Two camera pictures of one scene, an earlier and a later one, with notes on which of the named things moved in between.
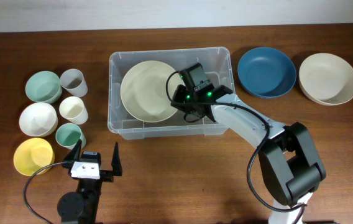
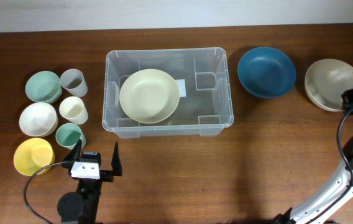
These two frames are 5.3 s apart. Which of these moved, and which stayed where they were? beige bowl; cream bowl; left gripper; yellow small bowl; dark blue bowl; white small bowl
Moved: cream bowl; beige bowl
Stayed: white small bowl; dark blue bowl; yellow small bowl; left gripper
